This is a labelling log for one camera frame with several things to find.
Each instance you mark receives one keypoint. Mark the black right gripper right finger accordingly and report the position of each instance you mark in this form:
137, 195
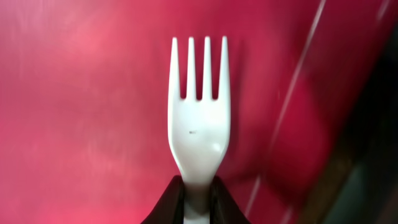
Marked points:
223, 208

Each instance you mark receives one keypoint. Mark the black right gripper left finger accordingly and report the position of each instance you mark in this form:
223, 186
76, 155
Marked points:
170, 207

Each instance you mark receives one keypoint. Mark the white plastic fork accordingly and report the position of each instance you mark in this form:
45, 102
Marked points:
198, 130

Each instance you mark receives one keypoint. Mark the red plastic tray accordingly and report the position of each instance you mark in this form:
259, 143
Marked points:
84, 88

